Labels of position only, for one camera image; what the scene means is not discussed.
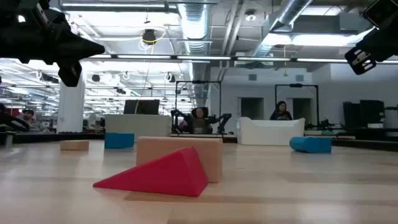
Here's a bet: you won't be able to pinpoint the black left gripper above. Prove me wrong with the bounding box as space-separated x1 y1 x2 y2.
0 0 106 88

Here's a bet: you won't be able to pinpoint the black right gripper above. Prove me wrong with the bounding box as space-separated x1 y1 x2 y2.
344 27 398 76

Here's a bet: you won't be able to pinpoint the small tan wooden block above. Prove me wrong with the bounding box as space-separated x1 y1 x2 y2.
59 139 90 152

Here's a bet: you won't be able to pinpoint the small blue wooden cube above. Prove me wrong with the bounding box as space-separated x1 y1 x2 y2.
104 133 136 149

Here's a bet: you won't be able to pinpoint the blue blocks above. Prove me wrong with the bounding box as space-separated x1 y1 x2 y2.
289 136 333 154

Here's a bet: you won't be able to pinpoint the red triangular wooden block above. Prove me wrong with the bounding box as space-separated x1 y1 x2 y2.
92 146 210 197

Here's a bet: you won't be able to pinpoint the long tan wooden block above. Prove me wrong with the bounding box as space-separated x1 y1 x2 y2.
136 136 224 184

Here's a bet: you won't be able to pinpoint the dark storage cabinets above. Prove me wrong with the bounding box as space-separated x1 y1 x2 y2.
342 99 386 129

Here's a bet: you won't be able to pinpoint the white building pillar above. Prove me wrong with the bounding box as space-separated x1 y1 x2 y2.
57 71 86 134

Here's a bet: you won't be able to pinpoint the person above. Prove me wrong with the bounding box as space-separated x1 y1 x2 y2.
269 100 293 121
185 107 215 135
14 108 46 133

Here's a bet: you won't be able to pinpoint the black computer monitor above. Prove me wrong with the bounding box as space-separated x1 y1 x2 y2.
123 99 160 115

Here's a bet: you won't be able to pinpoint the light grey plastic bin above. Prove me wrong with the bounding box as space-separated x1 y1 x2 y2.
104 114 173 142

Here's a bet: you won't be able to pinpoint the white plastic bin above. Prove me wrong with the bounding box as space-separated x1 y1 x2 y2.
236 116 306 146

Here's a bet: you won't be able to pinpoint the long ceiling light strip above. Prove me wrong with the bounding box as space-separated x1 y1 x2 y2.
86 54 398 64

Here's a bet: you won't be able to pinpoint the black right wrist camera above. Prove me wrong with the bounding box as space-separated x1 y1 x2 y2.
362 0 398 29

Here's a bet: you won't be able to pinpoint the black robot station frame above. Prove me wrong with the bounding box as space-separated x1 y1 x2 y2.
274 83 320 127
175 80 223 135

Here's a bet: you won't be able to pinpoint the hanging black cable reel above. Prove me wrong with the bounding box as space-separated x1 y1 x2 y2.
141 28 158 46

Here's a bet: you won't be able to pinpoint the silver ventilation duct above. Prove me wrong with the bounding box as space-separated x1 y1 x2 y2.
248 0 313 60
176 0 213 106

